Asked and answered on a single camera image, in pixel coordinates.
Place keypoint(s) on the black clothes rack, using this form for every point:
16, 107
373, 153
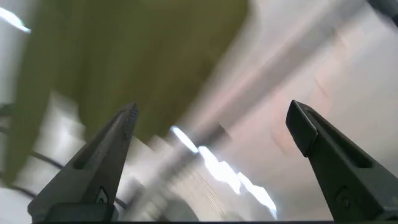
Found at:
211, 133

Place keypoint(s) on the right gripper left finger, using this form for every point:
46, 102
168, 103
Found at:
90, 180

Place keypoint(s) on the white curtain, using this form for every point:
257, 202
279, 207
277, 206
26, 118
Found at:
357, 77

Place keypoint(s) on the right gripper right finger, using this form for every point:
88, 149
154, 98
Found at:
351, 180

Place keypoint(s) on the green long-sleeved shirt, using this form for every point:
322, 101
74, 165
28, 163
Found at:
124, 62

